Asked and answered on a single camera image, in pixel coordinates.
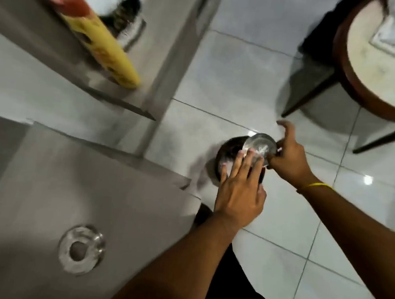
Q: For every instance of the person's right hand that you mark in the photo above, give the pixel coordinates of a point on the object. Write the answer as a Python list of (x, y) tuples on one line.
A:
[(292, 162)]

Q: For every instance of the person's left hand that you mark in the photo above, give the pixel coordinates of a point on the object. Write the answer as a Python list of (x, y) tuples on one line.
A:
[(239, 197)]

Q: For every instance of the person's left thumb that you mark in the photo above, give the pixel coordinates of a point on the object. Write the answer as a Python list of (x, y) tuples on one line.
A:
[(262, 195)]

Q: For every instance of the person's left little finger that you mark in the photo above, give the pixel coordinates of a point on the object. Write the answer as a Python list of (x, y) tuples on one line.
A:
[(223, 182)]

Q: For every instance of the person's right fingers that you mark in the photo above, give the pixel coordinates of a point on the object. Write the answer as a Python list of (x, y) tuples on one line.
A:
[(288, 133)]

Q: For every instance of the person's left middle finger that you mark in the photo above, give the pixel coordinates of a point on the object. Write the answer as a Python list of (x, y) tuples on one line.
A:
[(248, 164)]

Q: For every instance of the person's left forearm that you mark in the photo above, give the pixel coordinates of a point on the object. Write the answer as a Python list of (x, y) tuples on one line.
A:
[(178, 271)]

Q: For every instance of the person's right forearm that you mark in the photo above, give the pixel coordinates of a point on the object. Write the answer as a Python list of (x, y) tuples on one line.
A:
[(363, 233)]

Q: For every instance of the black round waste bin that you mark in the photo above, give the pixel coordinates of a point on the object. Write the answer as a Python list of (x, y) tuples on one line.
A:
[(227, 154)]

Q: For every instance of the yellow wristband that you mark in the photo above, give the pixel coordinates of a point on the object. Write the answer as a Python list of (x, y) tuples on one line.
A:
[(314, 185)]

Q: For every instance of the person's black trousers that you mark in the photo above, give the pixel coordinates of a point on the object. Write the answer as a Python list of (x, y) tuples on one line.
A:
[(236, 290)]

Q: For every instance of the round wooden-rimmed table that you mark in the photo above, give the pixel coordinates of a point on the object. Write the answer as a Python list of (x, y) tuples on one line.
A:
[(381, 82)]

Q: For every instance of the grey cabinet with shelf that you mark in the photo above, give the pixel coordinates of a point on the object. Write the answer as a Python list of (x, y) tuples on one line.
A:
[(75, 184)]

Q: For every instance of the yellow spray can pink cap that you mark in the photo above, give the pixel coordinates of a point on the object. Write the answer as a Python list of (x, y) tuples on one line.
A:
[(100, 37)]

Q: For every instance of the black and silver metal bucket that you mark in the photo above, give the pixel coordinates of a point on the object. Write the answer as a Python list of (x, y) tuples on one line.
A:
[(128, 15)]

